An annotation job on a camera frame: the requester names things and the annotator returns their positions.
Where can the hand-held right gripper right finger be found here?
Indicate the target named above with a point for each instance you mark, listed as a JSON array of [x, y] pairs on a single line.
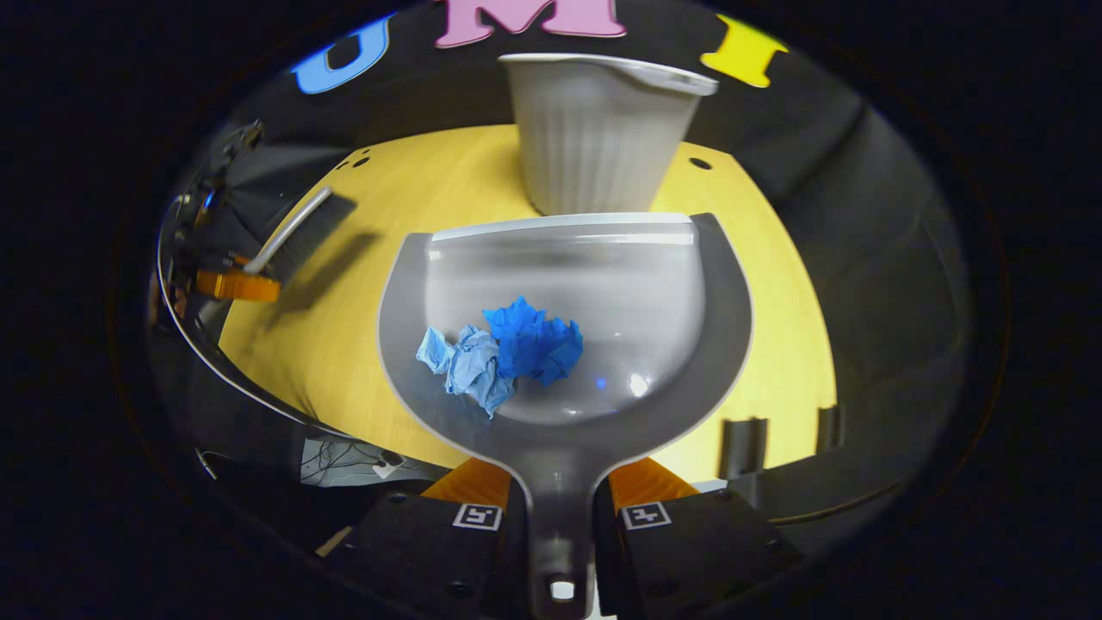
[[697, 551]]

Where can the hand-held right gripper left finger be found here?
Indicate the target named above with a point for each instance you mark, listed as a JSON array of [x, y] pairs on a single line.
[[430, 551]]

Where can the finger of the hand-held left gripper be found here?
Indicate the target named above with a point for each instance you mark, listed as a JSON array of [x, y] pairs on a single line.
[[237, 286]]

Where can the small grey broom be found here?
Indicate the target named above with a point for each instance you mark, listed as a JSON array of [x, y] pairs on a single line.
[[297, 226]]

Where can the light blue paper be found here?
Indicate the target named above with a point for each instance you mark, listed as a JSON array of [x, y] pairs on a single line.
[[469, 370]]

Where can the dark blue paper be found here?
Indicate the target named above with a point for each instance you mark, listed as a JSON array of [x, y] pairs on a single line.
[[534, 344]]

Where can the grey dustpan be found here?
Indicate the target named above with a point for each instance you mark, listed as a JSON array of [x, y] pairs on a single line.
[[637, 284]]

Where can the white ribbed garbage bin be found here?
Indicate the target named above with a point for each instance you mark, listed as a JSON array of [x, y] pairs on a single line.
[[594, 138]]

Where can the wooden desktop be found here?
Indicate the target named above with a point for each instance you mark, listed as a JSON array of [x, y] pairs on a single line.
[[413, 189]]

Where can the black desk edge bracket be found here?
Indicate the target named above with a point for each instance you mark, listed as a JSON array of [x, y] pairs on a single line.
[[742, 448], [830, 428]]

